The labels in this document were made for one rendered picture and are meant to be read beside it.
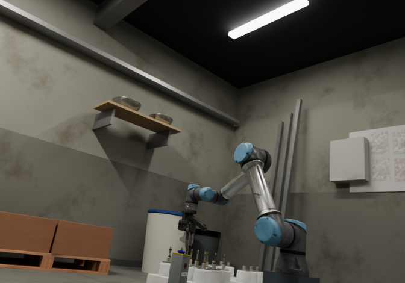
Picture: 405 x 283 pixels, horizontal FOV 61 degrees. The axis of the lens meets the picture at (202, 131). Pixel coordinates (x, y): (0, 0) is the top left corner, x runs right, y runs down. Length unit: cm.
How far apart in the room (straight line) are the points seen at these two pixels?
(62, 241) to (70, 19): 289
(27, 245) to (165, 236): 158
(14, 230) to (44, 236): 25
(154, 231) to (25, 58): 255
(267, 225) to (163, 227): 280
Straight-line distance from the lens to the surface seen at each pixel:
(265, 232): 155
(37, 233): 337
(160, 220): 426
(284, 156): 515
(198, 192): 198
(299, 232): 165
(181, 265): 183
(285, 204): 480
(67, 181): 448
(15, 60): 457
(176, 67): 576
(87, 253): 351
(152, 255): 429
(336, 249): 490
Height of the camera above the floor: 36
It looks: 19 degrees up
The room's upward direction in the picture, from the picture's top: 8 degrees clockwise
